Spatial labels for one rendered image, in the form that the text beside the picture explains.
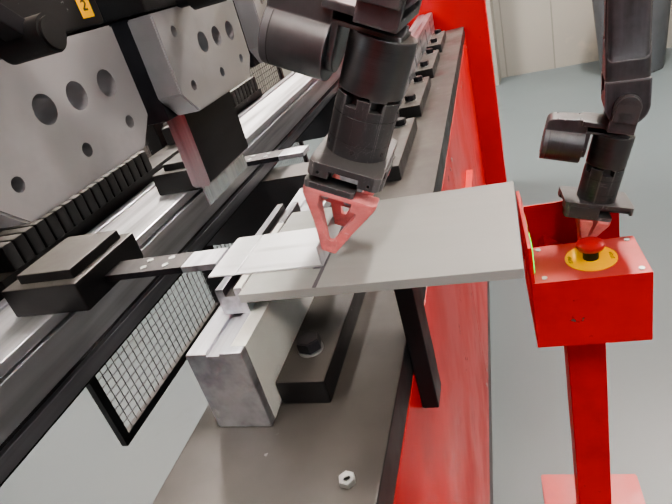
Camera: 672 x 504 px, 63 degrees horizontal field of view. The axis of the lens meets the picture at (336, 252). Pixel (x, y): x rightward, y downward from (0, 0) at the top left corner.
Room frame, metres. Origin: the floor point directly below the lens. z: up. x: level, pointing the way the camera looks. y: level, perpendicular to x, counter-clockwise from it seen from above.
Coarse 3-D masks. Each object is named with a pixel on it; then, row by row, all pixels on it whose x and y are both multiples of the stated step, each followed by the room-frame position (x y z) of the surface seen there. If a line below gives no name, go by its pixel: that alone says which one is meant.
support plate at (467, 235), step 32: (448, 192) 0.56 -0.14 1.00; (480, 192) 0.53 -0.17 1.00; (512, 192) 0.51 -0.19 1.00; (288, 224) 0.60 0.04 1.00; (384, 224) 0.52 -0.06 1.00; (416, 224) 0.50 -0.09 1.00; (448, 224) 0.48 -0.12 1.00; (480, 224) 0.46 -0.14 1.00; (512, 224) 0.45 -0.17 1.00; (352, 256) 0.47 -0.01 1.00; (384, 256) 0.46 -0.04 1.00; (416, 256) 0.44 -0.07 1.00; (448, 256) 0.42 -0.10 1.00; (480, 256) 0.41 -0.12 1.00; (512, 256) 0.39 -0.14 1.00; (256, 288) 0.47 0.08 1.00; (288, 288) 0.45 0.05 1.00; (320, 288) 0.43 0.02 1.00; (352, 288) 0.42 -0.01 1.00; (384, 288) 0.41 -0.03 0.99
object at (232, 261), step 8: (240, 240) 0.59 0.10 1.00; (248, 240) 0.58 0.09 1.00; (256, 240) 0.57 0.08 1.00; (232, 248) 0.57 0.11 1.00; (240, 248) 0.57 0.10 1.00; (248, 248) 0.56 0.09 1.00; (224, 256) 0.56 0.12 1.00; (232, 256) 0.55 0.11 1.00; (240, 256) 0.54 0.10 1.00; (224, 264) 0.54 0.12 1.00; (232, 264) 0.53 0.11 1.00; (240, 264) 0.52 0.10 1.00; (216, 272) 0.52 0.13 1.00; (224, 272) 0.52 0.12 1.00; (232, 272) 0.51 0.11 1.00
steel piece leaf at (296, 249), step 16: (336, 224) 0.54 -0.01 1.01; (272, 240) 0.56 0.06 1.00; (288, 240) 0.55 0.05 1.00; (304, 240) 0.54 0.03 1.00; (256, 256) 0.53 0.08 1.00; (272, 256) 0.52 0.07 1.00; (288, 256) 0.51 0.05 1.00; (304, 256) 0.50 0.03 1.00; (320, 256) 0.47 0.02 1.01; (240, 272) 0.51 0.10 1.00; (256, 272) 0.50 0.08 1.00
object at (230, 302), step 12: (276, 216) 0.64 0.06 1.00; (288, 216) 0.62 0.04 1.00; (264, 228) 0.61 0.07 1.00; (228, 276) 0.51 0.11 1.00; (240, 276) 0.52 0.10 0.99; (216, 288) 0.49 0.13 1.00; (228, 288) 0.50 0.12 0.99; (240, 288) 0.48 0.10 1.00; (228, 300) 0.48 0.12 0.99; (228, 312) 0.49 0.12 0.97; (240, 312) 0.48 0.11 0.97
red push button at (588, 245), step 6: (582, 240) 0.68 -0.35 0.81; (588, 240) 0.68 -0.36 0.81; (594, 240) 0.67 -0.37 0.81; (600, 240) 0.67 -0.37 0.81; (576, 246) 0.68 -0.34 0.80; (582, 246) 0.67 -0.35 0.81; (588, 246) 0.66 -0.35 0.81; (594, 246) 0.66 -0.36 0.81; (600, 246) 0.66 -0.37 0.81; (582, 252) 0.67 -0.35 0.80; (588, 252) 0.66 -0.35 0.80; (594, 252) 0.65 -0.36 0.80; (588, 258) 0.67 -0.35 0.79; (594, 258) 0.66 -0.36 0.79
